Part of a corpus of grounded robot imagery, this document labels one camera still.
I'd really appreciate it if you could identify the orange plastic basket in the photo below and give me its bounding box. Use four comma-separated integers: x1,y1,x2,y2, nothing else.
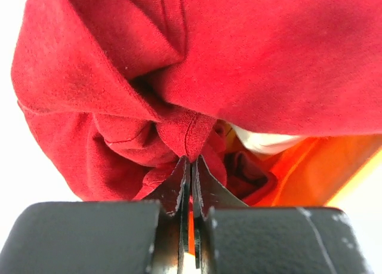
226,127,382,208

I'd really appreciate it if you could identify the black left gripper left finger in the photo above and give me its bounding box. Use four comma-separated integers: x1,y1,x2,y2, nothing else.
1,157,190,273

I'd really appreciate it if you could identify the dark red t-shirt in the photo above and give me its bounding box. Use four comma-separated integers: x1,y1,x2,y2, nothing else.
11,0,381,201

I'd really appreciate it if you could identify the white t-shirt in basket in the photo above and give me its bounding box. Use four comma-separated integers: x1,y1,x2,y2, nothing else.
232,125,306,155

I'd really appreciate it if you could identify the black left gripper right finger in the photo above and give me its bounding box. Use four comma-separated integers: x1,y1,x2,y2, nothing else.
192,157,372,274

